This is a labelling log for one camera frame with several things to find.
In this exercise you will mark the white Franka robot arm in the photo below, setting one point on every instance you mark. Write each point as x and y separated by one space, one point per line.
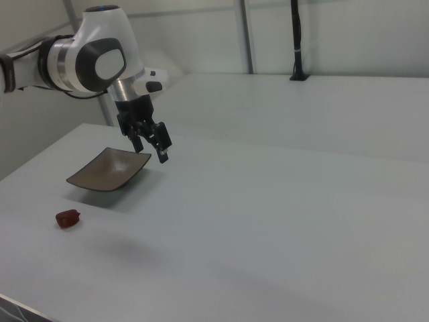
100 30

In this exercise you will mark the small reddish-brown round food item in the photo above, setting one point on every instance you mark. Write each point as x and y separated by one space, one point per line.
68 218

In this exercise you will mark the black table clamp mount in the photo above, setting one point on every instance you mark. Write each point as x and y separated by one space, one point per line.
297 33

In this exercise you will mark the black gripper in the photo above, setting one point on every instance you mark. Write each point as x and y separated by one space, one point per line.
134 110

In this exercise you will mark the square brown ceramic plate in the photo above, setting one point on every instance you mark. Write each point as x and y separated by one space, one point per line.
110 167

